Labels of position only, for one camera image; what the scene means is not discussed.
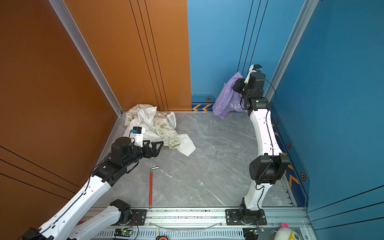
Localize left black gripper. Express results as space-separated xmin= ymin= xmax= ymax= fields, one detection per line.
xmin=122 ymin=139 xmax=163 ymax=170

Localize purple cloth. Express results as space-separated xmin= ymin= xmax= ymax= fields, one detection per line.
xmin=213 ymin=72 xmax=246 ymax=120

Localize white cloth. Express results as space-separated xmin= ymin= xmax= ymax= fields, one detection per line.
xmin=124 ymin=104 xmax=196 ymax=157

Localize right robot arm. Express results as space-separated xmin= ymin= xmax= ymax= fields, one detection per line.
xmin=226 ymin=70 xmax=290 ymax=225

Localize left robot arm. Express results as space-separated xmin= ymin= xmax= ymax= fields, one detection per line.
xmin=20 ymin=137 xmax=164 ymax=240

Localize green patterned cloth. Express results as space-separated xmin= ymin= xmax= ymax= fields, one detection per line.
xmin=124 ymin=104 xmax=181 ymax=149

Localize green circuit board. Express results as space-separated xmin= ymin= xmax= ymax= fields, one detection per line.
xmin=114 ymin=228 xmax=134 ymax=238

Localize orange black round object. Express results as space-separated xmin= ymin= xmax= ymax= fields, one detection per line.
xmin=156 ymin=236 xmax=168 ymax=240

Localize right circuit board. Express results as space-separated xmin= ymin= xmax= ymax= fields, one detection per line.
xmin=243 ymin=227 xmax=265 ymax=240

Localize white plush toy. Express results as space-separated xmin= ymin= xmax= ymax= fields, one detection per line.
xmin=271 ymin=223 xmax=303 ymax=240

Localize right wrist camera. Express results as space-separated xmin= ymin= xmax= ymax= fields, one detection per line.
xmin=245 ymin=64 xmax=263 ymax=84

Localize red handled hex key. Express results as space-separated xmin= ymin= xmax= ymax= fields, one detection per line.
xmin=149 ymin=166 xmax=159 ymax=209

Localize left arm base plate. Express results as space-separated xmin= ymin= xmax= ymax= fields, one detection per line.
xmin=115 ymin=209 xmax=147 ymax=227

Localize aluminium front rail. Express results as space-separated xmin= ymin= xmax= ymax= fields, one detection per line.
xmin=94 ymin=207 xmax=317 ymax=240

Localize right aluminium corner post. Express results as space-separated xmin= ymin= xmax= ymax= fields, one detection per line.
xmin=266 ymin=0 xmax=319 ymax=101

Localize aluminium corner post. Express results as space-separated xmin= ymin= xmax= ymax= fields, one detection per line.
xmin=266 ymin=0 xmax=319 ymax=101
xmin=49 ymin=0 xmax=123 ymax=117

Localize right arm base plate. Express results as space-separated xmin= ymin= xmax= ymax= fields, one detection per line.
xmin=225 ymin=209 xmax=268 ymax=226

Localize left aluminium corner post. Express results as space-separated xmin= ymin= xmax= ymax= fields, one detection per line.
xmin=49 ymin=0 xmax=123 ymax=117

